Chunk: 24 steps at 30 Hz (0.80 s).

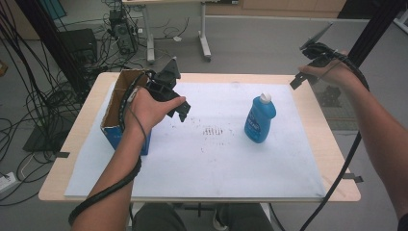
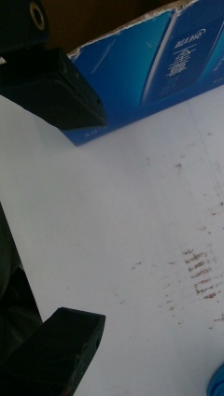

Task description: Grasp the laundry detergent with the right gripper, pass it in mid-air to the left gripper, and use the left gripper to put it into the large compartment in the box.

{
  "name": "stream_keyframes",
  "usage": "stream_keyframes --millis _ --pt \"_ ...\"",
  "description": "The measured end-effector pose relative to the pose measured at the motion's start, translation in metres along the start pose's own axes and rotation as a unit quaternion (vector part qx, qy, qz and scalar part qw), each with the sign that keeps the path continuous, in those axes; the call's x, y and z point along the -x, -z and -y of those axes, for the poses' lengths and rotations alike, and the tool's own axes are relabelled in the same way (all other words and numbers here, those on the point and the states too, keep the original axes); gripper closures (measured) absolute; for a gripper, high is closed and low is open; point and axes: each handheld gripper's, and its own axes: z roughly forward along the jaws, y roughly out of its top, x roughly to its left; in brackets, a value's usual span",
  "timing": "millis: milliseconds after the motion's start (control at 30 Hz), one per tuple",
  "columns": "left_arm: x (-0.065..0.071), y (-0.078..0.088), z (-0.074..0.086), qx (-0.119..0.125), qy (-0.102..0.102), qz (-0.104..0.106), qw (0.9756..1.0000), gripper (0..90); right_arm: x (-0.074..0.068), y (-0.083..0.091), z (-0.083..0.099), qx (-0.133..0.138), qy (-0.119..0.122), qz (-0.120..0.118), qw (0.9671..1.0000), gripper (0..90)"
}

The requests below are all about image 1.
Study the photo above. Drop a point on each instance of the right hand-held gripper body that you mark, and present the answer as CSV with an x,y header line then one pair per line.
x,y
319,51

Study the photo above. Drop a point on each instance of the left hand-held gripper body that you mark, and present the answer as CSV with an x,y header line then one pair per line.
x,y
162,82

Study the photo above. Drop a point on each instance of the blue cardboard box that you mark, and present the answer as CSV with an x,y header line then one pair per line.
x,y
112,107

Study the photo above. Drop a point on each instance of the blue plastic bottle white cap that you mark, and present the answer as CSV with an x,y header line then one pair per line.
x,y
260,122

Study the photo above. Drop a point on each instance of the person's right hand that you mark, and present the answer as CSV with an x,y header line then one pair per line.
x,y
336,73

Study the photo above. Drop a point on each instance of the person's left hand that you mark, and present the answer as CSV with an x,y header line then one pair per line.
x,y
146,110

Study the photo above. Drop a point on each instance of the white paper sheet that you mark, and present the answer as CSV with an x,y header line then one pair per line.
x,y
208,166

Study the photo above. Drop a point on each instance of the wooden cabinet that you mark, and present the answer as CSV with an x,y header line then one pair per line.
x,y
282,8

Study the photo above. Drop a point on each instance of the black computer tower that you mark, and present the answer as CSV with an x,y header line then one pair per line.
x,y
123,35

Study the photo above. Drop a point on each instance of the black box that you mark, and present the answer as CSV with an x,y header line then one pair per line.
x,y
78,41

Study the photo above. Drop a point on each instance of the person's left leg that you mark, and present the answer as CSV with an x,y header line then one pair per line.
x,y
157,219

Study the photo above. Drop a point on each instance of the person's leg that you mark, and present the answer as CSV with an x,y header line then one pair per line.
x,y
248,219
157,219

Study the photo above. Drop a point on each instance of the grey tape piece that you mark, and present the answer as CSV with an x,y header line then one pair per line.
x,y
62,154
352,177

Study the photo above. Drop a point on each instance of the person's white shoe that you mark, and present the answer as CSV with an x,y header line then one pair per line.
x,y
219,221

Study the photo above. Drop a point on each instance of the person's right leg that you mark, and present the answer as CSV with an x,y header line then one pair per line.
x,y
248,219

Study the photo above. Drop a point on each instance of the teal panel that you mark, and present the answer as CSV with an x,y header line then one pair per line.
x,y
53,8

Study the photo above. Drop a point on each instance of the white power strip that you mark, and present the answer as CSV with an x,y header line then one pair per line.
x,y
7,183

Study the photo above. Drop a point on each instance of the black metal post with base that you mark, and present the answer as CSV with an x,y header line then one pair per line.
x,y
372,29

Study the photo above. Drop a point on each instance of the white desk frame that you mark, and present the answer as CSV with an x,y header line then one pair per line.
x,y
204,35

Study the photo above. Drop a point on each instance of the white frame edge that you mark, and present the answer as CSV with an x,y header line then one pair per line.
x,y
402,22

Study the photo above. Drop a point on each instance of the black stand base plate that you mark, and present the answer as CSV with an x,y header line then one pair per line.
x,y
45,138

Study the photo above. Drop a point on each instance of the black metal stand post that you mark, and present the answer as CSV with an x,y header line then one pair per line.
x,y
41,29

